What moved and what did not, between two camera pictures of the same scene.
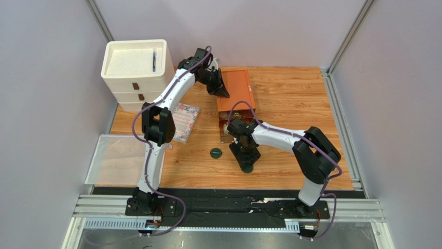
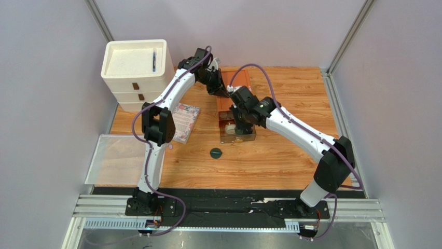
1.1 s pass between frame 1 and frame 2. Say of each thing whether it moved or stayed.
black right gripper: moved
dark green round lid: stayed
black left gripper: stayed
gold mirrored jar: stayed
